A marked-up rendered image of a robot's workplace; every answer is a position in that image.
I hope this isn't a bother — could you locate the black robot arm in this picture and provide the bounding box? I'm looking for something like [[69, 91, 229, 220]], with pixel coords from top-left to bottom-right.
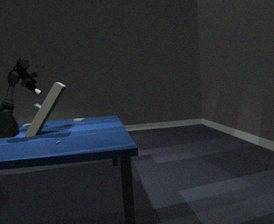
[[0, 57, 38, 114]]

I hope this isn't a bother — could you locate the white cylinder with two slots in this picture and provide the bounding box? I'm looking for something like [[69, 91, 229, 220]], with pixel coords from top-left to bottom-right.
[[33, 89, 41, 97]]

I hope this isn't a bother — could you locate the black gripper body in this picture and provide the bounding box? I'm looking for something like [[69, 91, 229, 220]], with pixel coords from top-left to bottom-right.
[[19, 72, 36, 86]]

